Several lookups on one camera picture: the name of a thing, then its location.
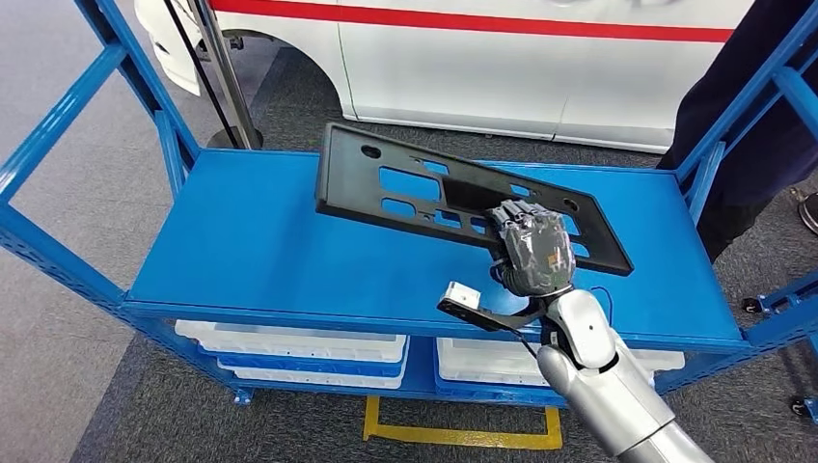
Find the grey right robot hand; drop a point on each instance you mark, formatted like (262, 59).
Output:
(537, 249)

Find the black plastic panel part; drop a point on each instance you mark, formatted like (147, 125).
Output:
(348, 185)

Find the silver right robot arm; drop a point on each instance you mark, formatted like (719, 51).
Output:
(594, 383)

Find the blue metal shelf rack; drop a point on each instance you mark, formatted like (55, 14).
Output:
(255, 243)

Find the white plastic bin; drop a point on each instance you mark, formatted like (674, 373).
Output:
(492, 378)
(287, 342)
(313, 380)
(485, 351)

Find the white car with red stripe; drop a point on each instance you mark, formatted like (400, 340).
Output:
(447, 70)

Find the person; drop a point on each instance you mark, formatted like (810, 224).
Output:
(754, 128)

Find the blue wheeled cart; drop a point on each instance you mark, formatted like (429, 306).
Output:
(789, 295)

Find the chrome pole stand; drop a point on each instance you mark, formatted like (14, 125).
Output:
(220, 76)

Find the thin black rod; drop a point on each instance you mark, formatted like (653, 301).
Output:
(201, 70)

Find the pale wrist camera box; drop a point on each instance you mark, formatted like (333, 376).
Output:
(461, 295)

